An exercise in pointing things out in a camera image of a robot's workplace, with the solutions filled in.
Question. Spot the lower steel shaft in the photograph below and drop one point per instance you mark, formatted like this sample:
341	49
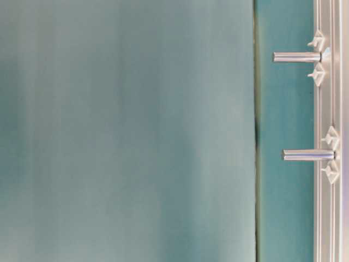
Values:
307	155

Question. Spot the steel shaft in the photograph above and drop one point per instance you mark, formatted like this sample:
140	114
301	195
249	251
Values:
307	155
296	57

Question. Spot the upper steel shaft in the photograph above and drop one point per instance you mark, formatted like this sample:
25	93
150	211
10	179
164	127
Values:
296	57

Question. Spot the clear plastic bracket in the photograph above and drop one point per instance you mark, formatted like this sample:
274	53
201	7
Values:
332	171
332	138
318	41
317	74

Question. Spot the aluminium extrusion rail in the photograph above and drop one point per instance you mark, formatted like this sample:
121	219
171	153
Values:
331	109

